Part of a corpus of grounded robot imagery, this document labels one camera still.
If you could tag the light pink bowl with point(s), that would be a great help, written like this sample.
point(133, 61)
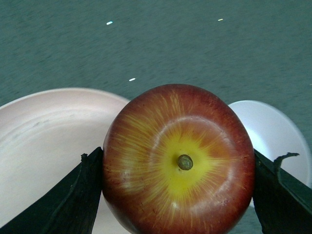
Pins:
point(273, 134)

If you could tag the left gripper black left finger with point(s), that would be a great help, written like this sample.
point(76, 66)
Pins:
point(70, 207)

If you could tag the pink round plate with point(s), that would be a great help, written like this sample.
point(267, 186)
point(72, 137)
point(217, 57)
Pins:
point(42, 138)

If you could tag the red yellow apple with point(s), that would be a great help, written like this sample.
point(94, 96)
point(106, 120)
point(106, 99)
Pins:
point(177, 160)

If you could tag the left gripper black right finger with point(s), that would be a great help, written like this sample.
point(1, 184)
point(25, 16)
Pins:
point(282, 203)

